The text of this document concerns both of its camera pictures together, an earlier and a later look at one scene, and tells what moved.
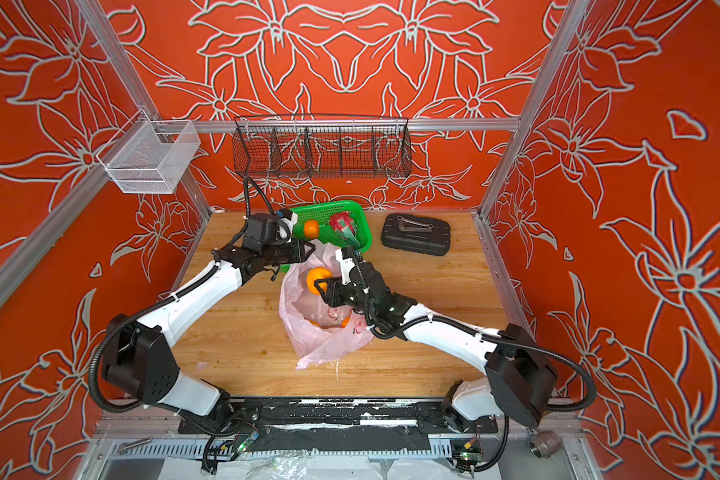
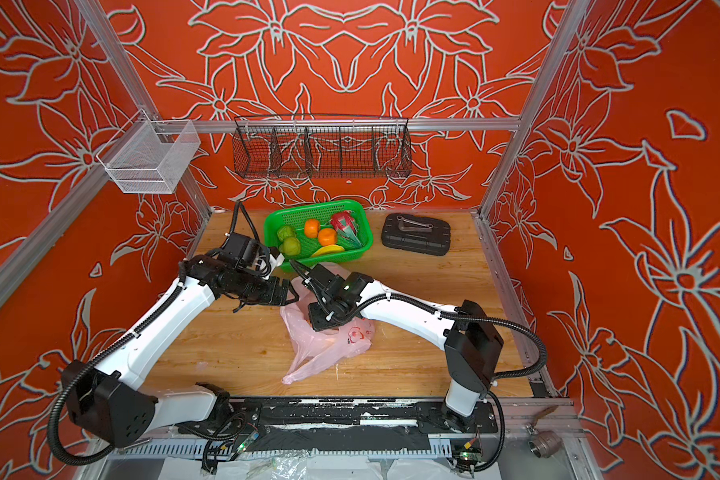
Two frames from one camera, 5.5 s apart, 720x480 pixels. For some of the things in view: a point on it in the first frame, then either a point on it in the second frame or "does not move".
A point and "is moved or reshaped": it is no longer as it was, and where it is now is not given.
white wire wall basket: [149, 156] does not move
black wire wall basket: [322, 146] does not move
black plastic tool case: [416, 233] does not move
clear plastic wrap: [286, 465] does not move
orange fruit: [316, 274] is moved or reshaped
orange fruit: [311, 229] does not move
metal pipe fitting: [545, 444] does not move
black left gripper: [300, 254] -> [273, 294]
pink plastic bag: [317, 332] is moved or reshaped
